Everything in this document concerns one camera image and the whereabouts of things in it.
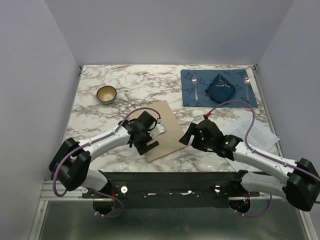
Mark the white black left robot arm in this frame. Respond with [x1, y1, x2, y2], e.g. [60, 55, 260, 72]
[48, 108, 166, 198]

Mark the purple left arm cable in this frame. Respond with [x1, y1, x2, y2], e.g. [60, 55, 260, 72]
[51, 107, 162, 220]

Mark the beige ceramic bowl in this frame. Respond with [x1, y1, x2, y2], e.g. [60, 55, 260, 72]
[96, 85, 117, 105]

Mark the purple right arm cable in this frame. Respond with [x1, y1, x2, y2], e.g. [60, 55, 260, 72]
[203, 99, 320, 218]

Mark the blue cloth placemat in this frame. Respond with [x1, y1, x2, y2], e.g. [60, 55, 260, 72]
[180, 69, 258, 108]

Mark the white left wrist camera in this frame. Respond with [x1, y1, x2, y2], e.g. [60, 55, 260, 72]
[149, 123, 167, 139]

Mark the silver spoon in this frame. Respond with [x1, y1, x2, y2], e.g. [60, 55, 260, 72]
[243, 76, 250, 101]

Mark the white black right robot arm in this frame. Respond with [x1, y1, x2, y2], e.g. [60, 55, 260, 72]
[179, 119, 320, 212]

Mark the dark blue ceramic dish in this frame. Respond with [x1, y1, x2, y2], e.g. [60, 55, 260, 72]
[205, 74, 236, 104]

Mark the beige paper folder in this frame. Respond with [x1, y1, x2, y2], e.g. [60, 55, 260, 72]
[145, 100, 186, 162]

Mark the silver fork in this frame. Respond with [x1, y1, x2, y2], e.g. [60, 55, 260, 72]
[192, 76, 199, 101]

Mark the aluminium frame rail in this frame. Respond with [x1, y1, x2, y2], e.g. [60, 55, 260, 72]
[39, 178, 87, 201]

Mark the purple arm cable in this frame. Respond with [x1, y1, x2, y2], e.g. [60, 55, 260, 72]
[51, 107, 162, 220]
[203, 99, 320, 218]

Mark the printed white paper sheet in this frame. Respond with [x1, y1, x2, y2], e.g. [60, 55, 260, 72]
[223, 112, 280, 156]

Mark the black mounting base rail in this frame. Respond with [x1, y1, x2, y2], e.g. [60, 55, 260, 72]
[82, 171, 261, 210]

